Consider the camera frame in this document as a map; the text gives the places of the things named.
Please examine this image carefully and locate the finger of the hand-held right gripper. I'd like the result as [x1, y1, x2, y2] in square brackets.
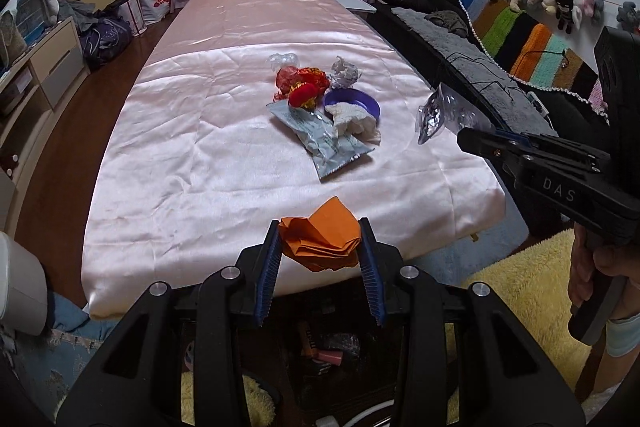
[456, 127, 526, 180]
[492, 129, 607, 174]

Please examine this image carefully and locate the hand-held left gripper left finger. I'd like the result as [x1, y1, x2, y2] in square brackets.
[55, 219, 283, 427]

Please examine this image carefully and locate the orange paper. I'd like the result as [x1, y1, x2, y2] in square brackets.
[278, 197, 362, 272]

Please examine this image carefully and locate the blue patterned rug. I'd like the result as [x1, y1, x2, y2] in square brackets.
[0, 292, 118, 413]

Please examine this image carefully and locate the black cable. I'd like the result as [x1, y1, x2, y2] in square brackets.
[439, 49, 572, 104]

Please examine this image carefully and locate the beige cabinet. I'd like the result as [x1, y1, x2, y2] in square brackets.
[0, 16, 92, 208]

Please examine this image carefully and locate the red round pouch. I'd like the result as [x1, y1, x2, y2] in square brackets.
[286, 83, 321, 110]

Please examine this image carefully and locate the dark purple bag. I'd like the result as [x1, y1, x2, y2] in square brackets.
[79, 14, 134, 68]

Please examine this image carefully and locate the striped crochet blanket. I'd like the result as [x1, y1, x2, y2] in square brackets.
[447, 0, 622, 118]

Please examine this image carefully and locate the person's right hand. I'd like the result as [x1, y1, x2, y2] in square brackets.
[567, 227, 640, 323]

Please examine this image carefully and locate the white power strip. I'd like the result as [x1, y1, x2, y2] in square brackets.
[525, 91, 552, 118]

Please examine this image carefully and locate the clear plastic bag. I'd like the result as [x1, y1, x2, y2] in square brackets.
[269, 51, 302, 72]

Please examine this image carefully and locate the blue plastic bowl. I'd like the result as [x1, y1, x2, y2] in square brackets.
[323, 88, 382, 126]

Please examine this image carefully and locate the silver snack packet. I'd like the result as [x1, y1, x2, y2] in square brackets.
[270, 101, 376, 180]

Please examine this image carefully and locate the dark green cloth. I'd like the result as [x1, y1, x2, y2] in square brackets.
[425, 10, 469, 36]

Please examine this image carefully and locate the crumpled silver white wrapper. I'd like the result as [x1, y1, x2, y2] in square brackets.
[329, 56, 362, 90]

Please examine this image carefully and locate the white plastic bin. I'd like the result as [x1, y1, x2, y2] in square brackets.
[0, 231, 49, 338]

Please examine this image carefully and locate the blue white storage basket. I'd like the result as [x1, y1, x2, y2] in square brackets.
[0, 0, 62, 60]

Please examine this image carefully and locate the pink satin tablecloth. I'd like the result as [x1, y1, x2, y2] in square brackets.
[80, 0, 506, 321]

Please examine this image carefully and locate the crumpled white tissue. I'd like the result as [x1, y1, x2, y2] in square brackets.
[325, 103, 382, 144]

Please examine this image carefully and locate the white red shopping bag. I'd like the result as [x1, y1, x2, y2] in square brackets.
[139, 0, 174, 26]

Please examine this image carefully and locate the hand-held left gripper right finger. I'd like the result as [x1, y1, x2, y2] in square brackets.
[357, 217, 586, 427]

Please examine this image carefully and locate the yellow fluffy blanket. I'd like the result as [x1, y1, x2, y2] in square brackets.
[179, 228, 603, 427]

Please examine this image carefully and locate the red gold wrapper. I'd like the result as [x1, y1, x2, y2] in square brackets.
[276, 66, 331, 102]

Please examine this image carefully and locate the person's right forearm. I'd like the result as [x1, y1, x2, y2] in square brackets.
[575, 313, 640, 408]

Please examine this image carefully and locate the grey fur blanket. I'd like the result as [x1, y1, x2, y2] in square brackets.
[391, 6, 560, 138]

